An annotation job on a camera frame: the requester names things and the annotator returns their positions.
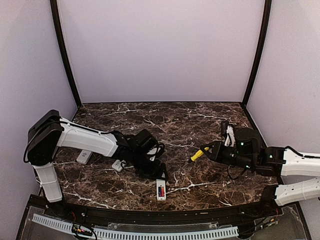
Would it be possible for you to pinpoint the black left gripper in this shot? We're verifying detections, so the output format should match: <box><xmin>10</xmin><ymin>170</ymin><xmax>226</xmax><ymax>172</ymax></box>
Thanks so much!
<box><xmin>129</xmin><ymin>149</ymin><xmax>169</xmax><ymax>181</ymax></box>

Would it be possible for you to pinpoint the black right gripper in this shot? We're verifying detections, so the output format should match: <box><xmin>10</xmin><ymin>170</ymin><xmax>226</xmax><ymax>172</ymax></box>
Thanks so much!
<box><xmin>201</xmin><ymin>139</ymin><xmax>255</xmax><ymax>170</ymax></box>

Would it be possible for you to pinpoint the white button remote control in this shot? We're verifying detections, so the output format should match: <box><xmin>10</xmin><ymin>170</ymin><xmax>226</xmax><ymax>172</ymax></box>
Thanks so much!
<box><xmin>156</xmin><ymin>179</ymin><xmax>167</xmax><ymax>201</ymax></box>

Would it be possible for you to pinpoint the yellow handled screwdriver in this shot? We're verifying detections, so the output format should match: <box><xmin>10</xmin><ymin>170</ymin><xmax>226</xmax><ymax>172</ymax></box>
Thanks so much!
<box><xmin>189</xmin><ymin>149</ymin><xmax>204</xmax><ymax>163</ymax></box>

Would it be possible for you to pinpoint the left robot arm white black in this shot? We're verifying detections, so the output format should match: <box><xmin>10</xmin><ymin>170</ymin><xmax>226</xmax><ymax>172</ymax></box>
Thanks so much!
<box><xmin>23</xmin><ymin>109</ymin><xmax>169</xmax><ymax>218</ymax></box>

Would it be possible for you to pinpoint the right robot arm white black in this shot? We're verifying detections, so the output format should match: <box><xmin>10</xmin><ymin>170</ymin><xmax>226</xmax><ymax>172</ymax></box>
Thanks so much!
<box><xmin>200</xmin><ymin>128</ymin><xmax>320</xmax><ymax>217</ymax></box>

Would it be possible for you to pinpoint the white remote with barcode label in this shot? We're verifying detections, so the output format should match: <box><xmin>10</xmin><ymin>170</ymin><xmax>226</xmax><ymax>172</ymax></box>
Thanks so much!
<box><xmin>111</xmin><ymin>159</ymin><xmax>123</xmax><ymax>172</ymax></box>

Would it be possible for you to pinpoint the plain white slim remote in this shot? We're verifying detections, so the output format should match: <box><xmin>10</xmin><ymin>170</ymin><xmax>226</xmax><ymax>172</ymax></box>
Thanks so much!
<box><xmin>76</xmin><ymin>150</ymin><xmax>92</xmax><ymax>165</ymax></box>

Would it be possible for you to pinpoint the red blue battery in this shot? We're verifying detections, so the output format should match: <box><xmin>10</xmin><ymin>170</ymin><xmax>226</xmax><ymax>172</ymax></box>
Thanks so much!
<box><xmin>160</xmin><ymin>186</ymin><xmax>165</xmax><ymax>197</ymax></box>

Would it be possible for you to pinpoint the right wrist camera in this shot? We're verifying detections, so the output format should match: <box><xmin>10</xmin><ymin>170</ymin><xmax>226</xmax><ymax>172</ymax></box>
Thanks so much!
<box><xmin>220</xmin><ymin>120</ymin><xmax>236</xmax><ymax>147</ymax></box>

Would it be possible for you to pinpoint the white slotted cable duct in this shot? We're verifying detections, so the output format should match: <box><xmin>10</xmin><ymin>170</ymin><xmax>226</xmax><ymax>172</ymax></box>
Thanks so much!
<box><xmin>32</xmin><ymin>213</ymin><xmax>239</xmax><ymax>240</ymax></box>

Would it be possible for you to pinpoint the right black frame post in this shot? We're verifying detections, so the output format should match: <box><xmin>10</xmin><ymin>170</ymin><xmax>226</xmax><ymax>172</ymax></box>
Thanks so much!
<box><xmin>241</xmin><ymin>0</ymin><xmax>272</xmax><ymax>109</ymax></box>

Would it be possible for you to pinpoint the black frame post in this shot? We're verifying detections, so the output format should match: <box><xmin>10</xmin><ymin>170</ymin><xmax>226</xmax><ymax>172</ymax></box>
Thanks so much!
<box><xmin>49</xmin><ymin>0</ymin><xmax>82</xmax><ymax>108</ymax></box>
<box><xmin>241</xmin><ymin>0</ymin><xmax>272</xmax><ymax>109</ymax></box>

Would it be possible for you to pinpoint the left black frame post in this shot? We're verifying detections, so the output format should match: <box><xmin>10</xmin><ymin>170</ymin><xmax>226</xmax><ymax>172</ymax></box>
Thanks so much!
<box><xmin>49</xmin><ymin>0</ymin><xmax>82</xmax><ymax>108</ymax></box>

